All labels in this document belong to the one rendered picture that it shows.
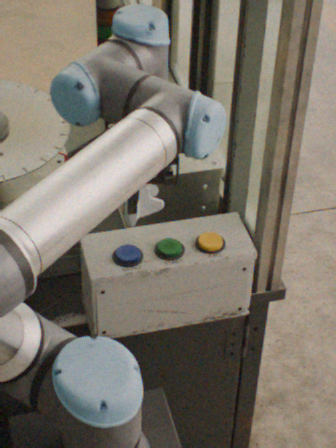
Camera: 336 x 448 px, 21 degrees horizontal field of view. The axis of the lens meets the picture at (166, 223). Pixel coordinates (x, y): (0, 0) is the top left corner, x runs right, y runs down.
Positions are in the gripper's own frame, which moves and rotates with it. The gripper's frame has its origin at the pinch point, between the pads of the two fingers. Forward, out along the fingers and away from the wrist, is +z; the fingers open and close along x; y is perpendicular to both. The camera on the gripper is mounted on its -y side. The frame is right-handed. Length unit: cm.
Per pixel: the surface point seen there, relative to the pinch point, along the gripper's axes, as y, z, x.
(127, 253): 0.0, 7.1, -0.3
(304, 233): 76, 98, 92
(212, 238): 14.5, 7.2, 0.4
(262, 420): 40, 98, 26
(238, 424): 24, 65, 3
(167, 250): 6.5, 7.2, -0.9
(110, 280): -3.6, 8.9, -4.0
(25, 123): -12.2, 2.9, 33.4
